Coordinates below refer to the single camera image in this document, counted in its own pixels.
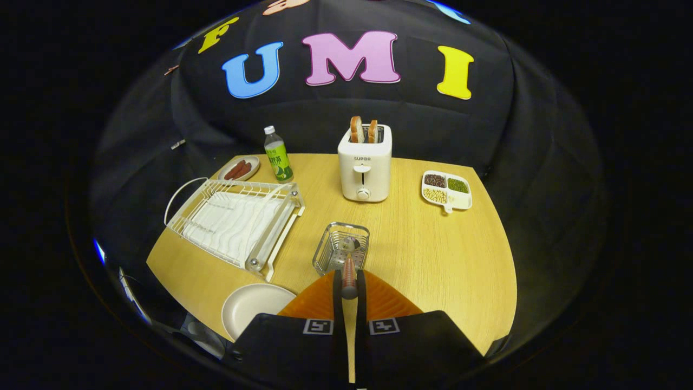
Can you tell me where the white divided dish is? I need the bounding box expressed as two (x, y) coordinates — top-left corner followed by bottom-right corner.
(421, 170), (473, 215)

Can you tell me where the white toaster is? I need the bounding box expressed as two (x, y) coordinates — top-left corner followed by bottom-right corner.
(337, 123), (393, 203)

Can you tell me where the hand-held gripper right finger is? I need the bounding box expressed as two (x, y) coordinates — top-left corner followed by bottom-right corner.
(355, 269), (484, 390)

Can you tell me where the green drink bottle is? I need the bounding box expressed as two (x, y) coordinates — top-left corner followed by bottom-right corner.
(264, 126), (295, 183)

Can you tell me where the metal spoon with pink handle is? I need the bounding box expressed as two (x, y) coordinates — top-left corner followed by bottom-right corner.
(338, 236), (362, 300)

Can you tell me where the small grey plate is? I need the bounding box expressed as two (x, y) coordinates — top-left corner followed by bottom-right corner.
(218, 155), (261, 182)

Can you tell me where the beige round plate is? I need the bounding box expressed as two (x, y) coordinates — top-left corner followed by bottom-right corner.
(221, 283), (297, 342)

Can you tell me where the metal mesh basket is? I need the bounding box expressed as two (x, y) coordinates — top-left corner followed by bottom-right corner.
(312, 222), (371, 277)

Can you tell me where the white wire dish rack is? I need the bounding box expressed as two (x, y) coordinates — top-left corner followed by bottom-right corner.
(164, 177), (305, 283)

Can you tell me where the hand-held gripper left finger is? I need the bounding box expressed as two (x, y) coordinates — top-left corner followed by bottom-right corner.
(232, 269), (348, 390)

